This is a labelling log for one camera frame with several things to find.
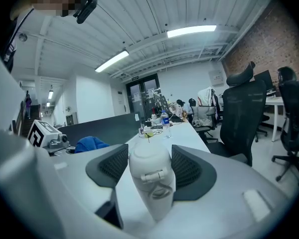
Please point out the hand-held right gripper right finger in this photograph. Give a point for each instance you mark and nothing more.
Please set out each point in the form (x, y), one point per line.
(214, 203)

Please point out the white cup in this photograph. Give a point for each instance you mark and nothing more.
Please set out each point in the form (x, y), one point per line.
(152, 163)

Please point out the grey chair with draped jacket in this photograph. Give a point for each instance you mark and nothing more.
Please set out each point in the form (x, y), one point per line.
(204, 113)

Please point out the person's black printed shirt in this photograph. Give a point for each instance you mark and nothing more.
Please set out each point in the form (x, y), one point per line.
(7, 48)

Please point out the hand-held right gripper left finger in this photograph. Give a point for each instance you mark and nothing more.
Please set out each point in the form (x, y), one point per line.
(89, 178)

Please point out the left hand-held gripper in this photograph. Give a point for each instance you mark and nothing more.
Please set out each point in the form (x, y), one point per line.
(37, 136)

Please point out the black head-worn camera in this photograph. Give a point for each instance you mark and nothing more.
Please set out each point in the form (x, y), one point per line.
(86, 6)

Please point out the dark glass double door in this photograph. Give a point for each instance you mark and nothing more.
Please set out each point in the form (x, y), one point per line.
(142, 96)

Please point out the clear water bottle blue label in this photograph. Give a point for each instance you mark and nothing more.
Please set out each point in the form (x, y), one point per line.
(165, 123)

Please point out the black computer monitor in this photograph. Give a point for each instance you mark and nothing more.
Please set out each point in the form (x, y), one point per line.
(264, 80)

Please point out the round ceiling smoke detector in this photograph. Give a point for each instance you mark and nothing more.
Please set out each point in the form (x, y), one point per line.
(22, 37)

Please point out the sticker-covered laptop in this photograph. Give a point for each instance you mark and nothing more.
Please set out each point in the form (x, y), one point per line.
(162, 103)

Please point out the grey wall electrical box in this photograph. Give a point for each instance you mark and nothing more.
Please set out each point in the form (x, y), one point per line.
(215, 78)

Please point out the blue cloth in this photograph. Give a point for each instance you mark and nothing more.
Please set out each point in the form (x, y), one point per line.
(89, 144)

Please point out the grey desk divider panel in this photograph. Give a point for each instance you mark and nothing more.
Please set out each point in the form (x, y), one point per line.
(109, 128)

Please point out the long ceiling light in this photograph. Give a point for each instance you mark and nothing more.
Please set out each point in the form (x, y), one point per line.
(112, 60)
(192, 31)

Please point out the small ceiling light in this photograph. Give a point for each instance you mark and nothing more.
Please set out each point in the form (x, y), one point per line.
(50, 94)

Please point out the white office desk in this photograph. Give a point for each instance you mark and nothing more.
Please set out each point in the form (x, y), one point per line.
(289, 101)

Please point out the black mesh office chair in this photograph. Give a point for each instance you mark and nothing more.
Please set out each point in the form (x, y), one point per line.
(292, 113)
(239, 113)

